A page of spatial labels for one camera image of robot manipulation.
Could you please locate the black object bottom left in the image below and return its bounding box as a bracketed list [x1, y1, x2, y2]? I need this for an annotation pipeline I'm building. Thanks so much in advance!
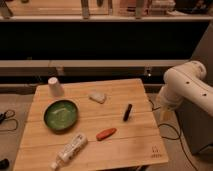
[0, 158, 10, 170]

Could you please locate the wooden shelf rail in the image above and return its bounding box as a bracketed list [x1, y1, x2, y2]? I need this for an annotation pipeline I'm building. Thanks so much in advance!
[0, 60, 189, 68]

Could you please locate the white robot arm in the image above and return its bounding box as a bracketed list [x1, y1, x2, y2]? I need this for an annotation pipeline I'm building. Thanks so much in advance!
[156, 60, 213, 121]

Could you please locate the orange carrot toy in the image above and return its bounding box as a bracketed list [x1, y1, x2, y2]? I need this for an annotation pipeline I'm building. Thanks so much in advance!
[96, 128, 117, 141]

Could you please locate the black cable left floor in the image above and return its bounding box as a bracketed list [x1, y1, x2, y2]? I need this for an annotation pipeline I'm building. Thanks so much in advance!
[0, 109, 19, 132]

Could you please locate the black marker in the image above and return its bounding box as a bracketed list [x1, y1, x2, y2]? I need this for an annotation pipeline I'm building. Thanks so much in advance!
[123, 104, 132, 121]

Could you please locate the white sponge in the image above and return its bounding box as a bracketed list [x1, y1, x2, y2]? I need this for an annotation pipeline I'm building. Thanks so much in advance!
[89, 92, 106, 104]

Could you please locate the green ceramic bowl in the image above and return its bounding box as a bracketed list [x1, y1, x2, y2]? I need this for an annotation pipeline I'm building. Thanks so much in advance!
[43, 100, 78, 132]

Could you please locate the white tube bottle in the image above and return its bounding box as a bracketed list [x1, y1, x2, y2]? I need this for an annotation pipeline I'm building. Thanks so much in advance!
[50, 133, 88, 171]

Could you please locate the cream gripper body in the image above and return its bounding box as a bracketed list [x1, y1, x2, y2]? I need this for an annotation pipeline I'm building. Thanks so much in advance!
[156, 87, 174, 122]

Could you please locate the white paper cup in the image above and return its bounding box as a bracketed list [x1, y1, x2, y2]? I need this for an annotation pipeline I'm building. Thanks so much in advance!
[48, 77, 64, 97]

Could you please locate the black cable on floor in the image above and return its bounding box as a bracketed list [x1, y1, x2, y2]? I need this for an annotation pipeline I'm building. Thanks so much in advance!
[147, 98, 200, 171]

